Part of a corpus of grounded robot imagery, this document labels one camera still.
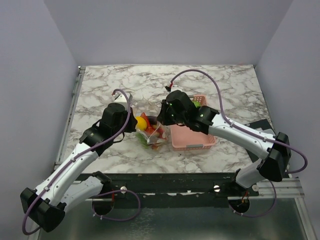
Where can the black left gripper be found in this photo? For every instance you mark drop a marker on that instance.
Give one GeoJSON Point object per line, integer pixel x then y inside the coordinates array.
{"type": "Point", "coordinates": [133, 122]}

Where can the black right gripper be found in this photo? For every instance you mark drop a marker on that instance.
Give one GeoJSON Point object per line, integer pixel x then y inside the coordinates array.
{"type": "Point", "coordinates": [162, 117]}

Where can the dark purple eggplant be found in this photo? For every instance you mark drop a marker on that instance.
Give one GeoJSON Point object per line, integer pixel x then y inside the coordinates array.
{"type": "Point", "coordinates": [152, 120]}

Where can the red watermelon slice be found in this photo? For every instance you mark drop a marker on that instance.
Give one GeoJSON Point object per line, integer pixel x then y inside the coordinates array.
{"type": "Point", "coordinates": [150, 128]}

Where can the clear zip top bag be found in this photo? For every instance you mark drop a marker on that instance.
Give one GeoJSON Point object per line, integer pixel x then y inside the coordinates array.
{"type": "Point", "coordinates": [159, 136]}

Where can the yellow lemon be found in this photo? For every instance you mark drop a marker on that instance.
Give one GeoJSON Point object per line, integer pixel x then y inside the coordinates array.
{"type": "Point", "coordinates": [141, 123]}

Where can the green grape bunch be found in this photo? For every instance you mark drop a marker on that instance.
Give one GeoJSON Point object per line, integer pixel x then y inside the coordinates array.
{"type": "Point", "coordinates": [142, 140]}

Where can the green custard apple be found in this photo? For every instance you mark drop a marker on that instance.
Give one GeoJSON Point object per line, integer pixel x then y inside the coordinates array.
{"type": "Point", "coordinates": [197, 104]}

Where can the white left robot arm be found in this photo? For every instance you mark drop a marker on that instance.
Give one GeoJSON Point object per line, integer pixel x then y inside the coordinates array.
{"type": "Point", "coordinates": [46, 205]}

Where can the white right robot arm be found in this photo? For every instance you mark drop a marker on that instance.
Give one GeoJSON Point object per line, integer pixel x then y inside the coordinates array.
{"type": "Point", "coordinates": [272, 151]}

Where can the pink perforated plastic basket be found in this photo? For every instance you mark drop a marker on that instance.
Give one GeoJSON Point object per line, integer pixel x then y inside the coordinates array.
{"type": "Point", "coordinates": [184, 139]}

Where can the black pad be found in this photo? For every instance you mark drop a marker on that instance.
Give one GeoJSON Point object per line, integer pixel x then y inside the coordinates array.
{"type": "Point", "coordinates": [260, 137]}

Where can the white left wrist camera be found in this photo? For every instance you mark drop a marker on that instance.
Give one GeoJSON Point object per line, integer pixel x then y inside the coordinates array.
{"type": "Point", "coordinates": [120, 98]}

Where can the black mounting rail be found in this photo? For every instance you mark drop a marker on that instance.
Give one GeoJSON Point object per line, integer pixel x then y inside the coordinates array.
{"type": "Point", "coordinates": [170, 190]}

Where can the aluminium side rail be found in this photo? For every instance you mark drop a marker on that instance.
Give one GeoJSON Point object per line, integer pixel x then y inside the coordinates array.
{"type": "Point", "coordinates": [75, 96]}

